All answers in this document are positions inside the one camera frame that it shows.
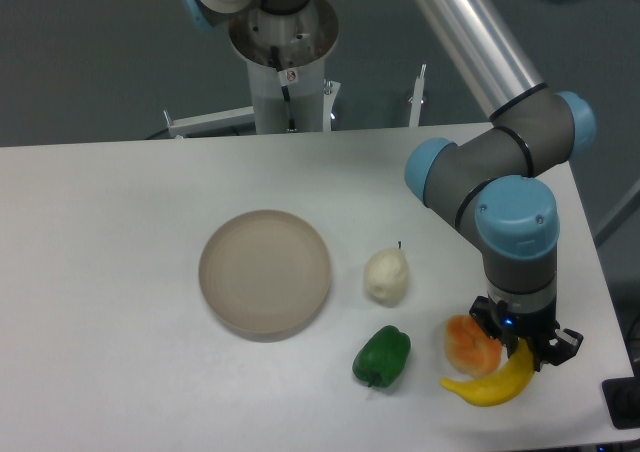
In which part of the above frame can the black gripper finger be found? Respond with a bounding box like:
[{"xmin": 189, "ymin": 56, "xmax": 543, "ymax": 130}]
[
  {"xmin": 469, "ymin": 296, "xmax": 502, "ymax": 340},
  {"xmin": 530, "ymin": 328, "xmax": 584, "ymax": 372}
]

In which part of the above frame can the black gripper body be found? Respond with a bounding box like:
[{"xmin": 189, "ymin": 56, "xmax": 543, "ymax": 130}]
[{"xmin": 483, "ymin": 298, "xmax": 559, "ymax": 353}]

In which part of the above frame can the yellow toy banana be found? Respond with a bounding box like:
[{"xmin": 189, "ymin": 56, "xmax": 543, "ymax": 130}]
[{"xmin": 440, "ymin": 339, "xmax": 535, "ymax": 407}]

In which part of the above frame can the silver and grey robot arm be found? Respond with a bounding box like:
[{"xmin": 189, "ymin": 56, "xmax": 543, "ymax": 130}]
[{"xmin": 183, "ymin": 0, "xmax": 596, "ymax": 369}]

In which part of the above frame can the peeled orange toy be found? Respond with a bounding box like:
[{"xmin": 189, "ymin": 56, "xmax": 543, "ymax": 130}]
[{"xmin": 444, "ymin": 315, "xmax": 502, "ymax": 378}]

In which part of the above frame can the black device at table edge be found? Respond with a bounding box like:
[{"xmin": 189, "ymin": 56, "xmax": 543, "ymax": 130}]
[{"xmin": 602, "ymin": 377, "xmax": 639, "ymax": 430}]

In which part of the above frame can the white toy pear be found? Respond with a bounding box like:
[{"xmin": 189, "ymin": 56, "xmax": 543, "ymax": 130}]
[{"xmin": 363, "ymin": 242, "xmax": 410, "ymax": 307}]

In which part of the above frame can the green toy bell pepper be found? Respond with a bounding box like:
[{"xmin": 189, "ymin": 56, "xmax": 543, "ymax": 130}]
[{"xmin": 352, "ymin": 325, "xmax": 411, "ymax": 388}]

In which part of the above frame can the beige round plate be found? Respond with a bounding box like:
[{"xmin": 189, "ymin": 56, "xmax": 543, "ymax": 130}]
[{"xmin": 198, "ymin": 210, "xmax": 332, "ymax": 338}]

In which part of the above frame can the white metal upright bracket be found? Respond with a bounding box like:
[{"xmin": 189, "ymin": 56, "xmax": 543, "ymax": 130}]
[{"xmin": 408, "ymin": 63, "xmax": 427, "ymax": 127}]

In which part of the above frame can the white metal table bracket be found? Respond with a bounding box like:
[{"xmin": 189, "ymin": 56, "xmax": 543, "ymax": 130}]
[{"xmin": 163, "ymin": 106, "xmax": 254, "ymax": 138}]

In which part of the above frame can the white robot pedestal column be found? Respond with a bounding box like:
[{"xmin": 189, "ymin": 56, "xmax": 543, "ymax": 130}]
[{"xmin": 229, "ymin": 0, "xmax": 339, "ymax": 134}]

